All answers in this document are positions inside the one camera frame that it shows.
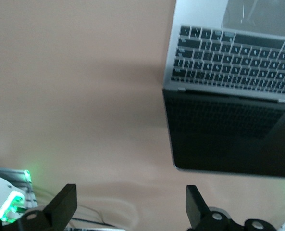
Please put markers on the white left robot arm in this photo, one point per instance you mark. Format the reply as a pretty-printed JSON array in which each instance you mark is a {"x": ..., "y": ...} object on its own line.
[{"x": 0, "y": 192}]

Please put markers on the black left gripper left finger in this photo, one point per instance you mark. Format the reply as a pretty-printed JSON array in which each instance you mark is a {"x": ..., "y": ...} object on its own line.
[{"x": 63, "y": 204}]

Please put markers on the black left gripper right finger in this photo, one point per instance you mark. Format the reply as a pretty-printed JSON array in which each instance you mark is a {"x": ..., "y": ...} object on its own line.
[{"x": 196, "y": 207}]

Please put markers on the grey laptop with black keyboard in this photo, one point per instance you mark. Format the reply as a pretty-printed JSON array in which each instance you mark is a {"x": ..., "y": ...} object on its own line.
[{"x": 228, "y": 60}]

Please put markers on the brown table cover sheet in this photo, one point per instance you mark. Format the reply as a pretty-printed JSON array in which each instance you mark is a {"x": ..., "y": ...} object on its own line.
[{"x": 60, "y": 72}]

